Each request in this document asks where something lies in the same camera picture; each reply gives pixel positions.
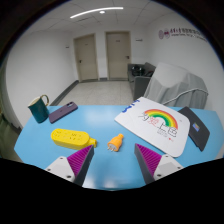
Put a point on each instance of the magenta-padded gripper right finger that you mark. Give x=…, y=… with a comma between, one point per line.
x=151, y=161

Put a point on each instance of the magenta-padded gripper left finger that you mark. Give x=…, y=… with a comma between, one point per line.
x=78, y=163

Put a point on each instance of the orange charger plug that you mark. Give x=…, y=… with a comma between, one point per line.
x=115, y=141

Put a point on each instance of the yellow power strip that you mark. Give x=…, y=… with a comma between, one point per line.
x=70, y=138

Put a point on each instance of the white card with rainbow print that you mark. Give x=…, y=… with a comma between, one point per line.
x=150, y=130

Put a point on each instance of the purple smartphone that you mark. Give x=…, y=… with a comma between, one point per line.
x=62, y=112

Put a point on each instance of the grey sofa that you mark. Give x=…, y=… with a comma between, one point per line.
x=138, y=86

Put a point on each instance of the chair under grey cover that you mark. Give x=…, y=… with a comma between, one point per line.
x=176, y=83

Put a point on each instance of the black bag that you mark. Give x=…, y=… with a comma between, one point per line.
x=138, y=70

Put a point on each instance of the beige door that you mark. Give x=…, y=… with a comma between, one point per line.
x=86, y=58
x=118, y=55

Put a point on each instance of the long ceiling light strip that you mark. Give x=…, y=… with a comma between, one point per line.
x=93, y=11

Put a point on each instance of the round ceiling light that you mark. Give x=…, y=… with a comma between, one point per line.
x=102, y=12

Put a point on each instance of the wall logo lettering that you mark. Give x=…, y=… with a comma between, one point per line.
x=178, y=34

